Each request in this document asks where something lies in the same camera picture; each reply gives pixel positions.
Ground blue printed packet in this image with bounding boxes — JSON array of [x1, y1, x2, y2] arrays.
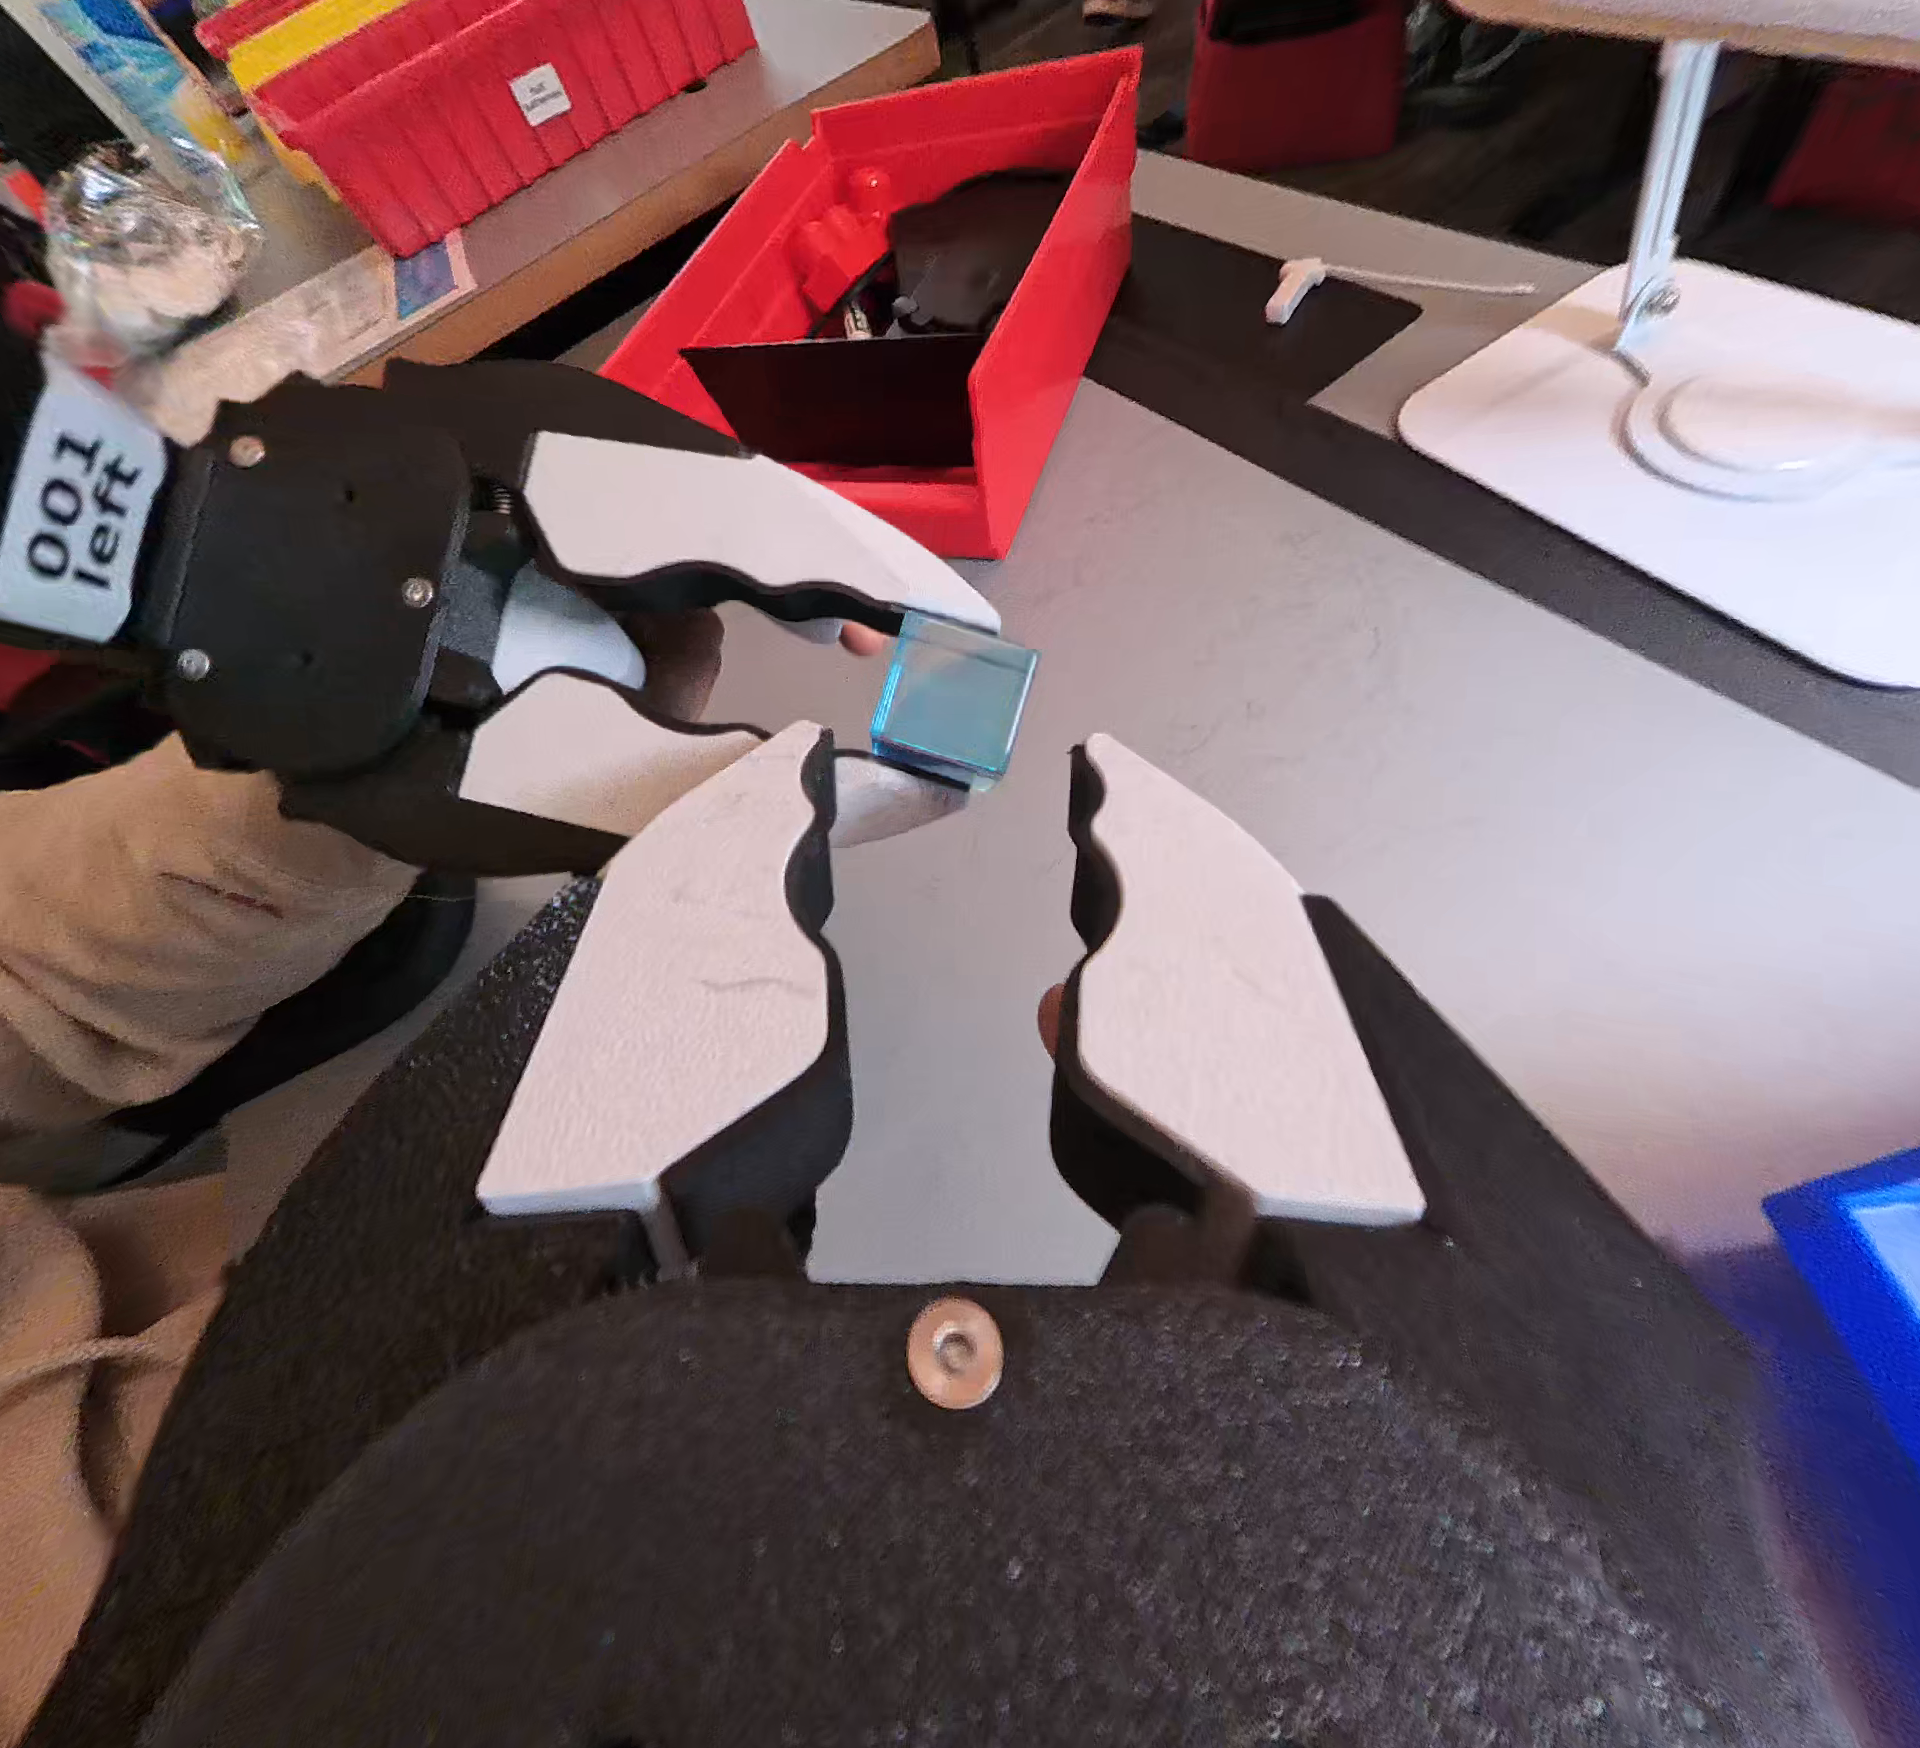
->
[[37, 0, 250, 168]]

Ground white cable with plug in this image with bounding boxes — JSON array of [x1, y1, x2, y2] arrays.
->
[[1263, 257, 1542, 325]]

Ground white board stand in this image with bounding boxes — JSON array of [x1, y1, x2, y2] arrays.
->
[[1398, 0, 1920, 692]]

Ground person's beige hoodie torso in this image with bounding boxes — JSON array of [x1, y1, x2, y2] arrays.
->
[[0, 1177, 229, 1735]]

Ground person's left forearm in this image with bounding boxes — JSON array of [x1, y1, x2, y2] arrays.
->
[[0, 743, 438, 1135]]

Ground yellow crate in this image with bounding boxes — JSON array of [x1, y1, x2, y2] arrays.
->
[[227, 0, 599, 190]]

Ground red fabric bag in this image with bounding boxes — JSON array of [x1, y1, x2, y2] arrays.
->
[[1186, 0, 1414, 175], [1767, 68, 1920, 223]]

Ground clear blue cube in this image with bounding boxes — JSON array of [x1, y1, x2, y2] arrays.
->
[[871, 620, 1043, 790]]

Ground red plastic toy block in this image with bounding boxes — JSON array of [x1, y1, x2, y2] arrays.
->
[[792, 168, 906, 312]]

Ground person's left hand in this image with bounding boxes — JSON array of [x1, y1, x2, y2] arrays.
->
[[638, 605, 731, 732]]

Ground blue plastic parts bin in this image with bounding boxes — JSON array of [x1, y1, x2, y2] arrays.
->
[[1763, 1145, 1920, 1495]]

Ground red plastic parts bin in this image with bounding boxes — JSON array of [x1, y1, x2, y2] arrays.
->
[[597, 44, 1145, 561]]

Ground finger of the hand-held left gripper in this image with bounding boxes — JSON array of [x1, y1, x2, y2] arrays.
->
[[283, 710, 965, 880], [383, 361, 1003, 650]]

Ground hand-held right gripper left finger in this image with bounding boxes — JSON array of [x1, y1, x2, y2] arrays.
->
[[477, 721, 855, 1233]]

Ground crinkled clear plastic bag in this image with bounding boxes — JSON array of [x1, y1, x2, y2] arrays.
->
[[43, 134, 265, 354]]

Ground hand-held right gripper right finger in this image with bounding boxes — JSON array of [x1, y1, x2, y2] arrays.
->
[[1049, 731, 1426, 1241]]

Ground wooden table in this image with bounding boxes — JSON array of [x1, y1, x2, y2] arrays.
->
[[227, 0, 943, 382]]

